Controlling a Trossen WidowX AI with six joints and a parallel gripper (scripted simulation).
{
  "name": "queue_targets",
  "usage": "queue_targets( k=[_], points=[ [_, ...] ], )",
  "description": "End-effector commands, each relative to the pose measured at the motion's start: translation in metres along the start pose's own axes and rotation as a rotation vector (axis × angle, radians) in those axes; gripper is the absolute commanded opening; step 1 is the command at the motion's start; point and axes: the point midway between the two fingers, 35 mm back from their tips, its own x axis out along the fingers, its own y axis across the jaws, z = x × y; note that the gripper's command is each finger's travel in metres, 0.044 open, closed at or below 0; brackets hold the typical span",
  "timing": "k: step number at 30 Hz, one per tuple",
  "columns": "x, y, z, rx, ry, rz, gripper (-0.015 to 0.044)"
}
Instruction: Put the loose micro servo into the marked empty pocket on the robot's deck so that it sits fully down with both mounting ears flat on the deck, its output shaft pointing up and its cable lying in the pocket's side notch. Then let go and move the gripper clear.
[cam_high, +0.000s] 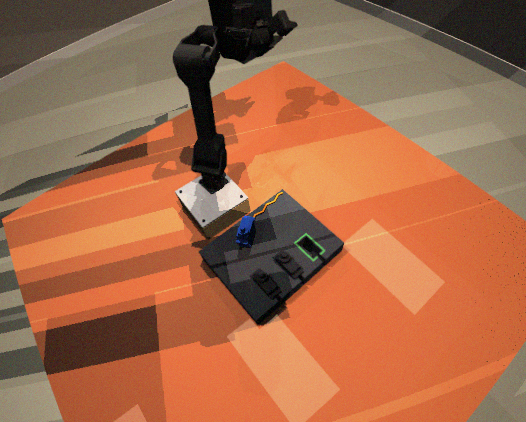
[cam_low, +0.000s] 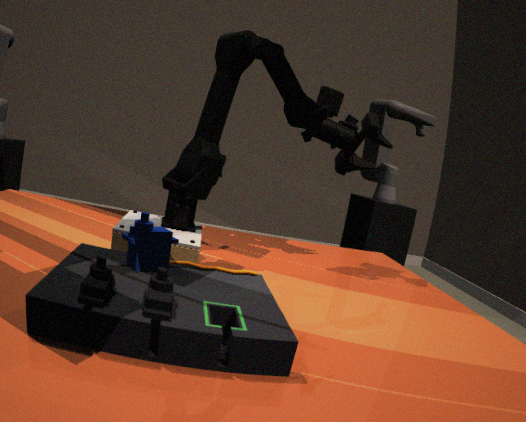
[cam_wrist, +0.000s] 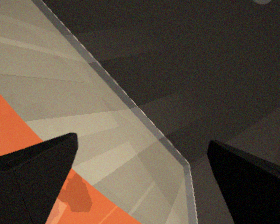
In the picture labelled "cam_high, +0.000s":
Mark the blue micro servo with orange cable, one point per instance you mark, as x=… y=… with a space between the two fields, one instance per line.
x=247 y=229

